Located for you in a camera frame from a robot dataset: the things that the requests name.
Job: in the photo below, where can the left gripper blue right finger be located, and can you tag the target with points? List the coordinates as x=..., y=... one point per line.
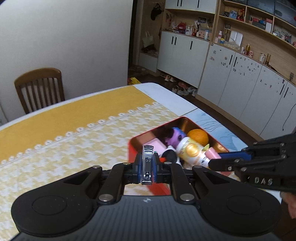
x=179, y=180

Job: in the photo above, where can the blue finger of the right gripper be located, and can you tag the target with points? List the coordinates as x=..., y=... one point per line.
x=236, y=155
x=223, y=165

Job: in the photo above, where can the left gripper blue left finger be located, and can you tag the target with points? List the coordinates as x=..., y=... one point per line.
x=113, y=181

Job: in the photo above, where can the white sunglasses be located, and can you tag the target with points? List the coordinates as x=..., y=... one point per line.
x=171, y=155

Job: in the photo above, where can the silver nail clipper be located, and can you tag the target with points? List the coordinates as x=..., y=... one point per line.
x=147, y=165

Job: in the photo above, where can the pink sticky note block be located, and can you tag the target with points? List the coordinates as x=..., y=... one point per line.
x=159, y=147

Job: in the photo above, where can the white yellow vitamin bottle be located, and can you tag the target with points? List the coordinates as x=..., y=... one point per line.
x=192, y=152

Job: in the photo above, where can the purple toy pony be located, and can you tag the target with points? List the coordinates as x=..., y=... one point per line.
x=173, y=136

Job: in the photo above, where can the orange fruit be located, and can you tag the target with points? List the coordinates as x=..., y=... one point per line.
x=199, y=136

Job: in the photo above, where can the red snack packet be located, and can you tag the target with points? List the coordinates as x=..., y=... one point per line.
x=162, y=159

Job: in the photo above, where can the pink eraser tube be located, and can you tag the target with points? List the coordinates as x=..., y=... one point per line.
x=212, y=154

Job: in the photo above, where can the person's right hand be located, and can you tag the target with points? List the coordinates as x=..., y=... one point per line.
x=290, y=200

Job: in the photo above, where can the yellow houndstooth tablecloth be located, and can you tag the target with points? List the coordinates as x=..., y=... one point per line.
x=68, y=137

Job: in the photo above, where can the red tin box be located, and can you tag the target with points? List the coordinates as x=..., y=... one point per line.
x=183, y=123

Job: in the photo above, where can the wooden chair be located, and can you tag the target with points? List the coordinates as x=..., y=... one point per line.
x=39, y=88

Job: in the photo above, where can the white wall cabinet unit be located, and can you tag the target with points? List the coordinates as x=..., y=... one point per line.
x=239, y=57

